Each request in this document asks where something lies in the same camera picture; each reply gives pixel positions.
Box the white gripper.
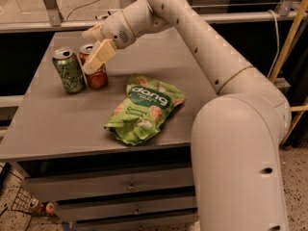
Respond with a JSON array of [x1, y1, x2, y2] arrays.
[[82, 13, 136, 75]]

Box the red coke can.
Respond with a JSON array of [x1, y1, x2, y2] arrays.
[[79, 43, 108, 90]]

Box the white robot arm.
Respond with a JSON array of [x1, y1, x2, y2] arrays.
[[83, 0, 291, 231]]

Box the green soda can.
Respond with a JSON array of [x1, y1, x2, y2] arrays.
[[52, 47, 86, 94]]

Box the green dang chips bag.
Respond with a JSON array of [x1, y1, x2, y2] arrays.
[[105, 74, 185, 145]]

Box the grey drawer cabinet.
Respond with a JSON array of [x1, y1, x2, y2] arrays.
[[0, 25, 222, 231]]

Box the top grey drawer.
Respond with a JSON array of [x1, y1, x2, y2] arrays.
[[22, 167, 193, 202]]

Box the grey drawer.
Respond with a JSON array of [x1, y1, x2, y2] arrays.
[[22, 167, 193, 202], [56, 192, 196, 221], [74, 209, 198, 231]]

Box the middle grey drawer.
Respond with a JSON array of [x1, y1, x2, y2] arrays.
[[56, 192, 196, 221]]

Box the orange fruit on floor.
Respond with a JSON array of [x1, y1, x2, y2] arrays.
[[45, 202, 55, 215]]

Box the grey metal railing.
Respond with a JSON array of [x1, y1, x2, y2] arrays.
[[0, 0, 302, 33]]

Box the bottom grey drawer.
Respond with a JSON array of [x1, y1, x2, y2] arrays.
[[74, 209, 198, 231]]

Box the can in wire basket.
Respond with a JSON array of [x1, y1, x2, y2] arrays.
[[28, 198, 44, 214]]

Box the white cable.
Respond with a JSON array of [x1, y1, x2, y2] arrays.
[[267, 9, 281, 79]]

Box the wire basket on floor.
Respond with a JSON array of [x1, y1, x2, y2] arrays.
[[12, 187, 44, 215]]

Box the yellow wooden frame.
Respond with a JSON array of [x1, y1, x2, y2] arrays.
[[269, 0, 308, 143]]

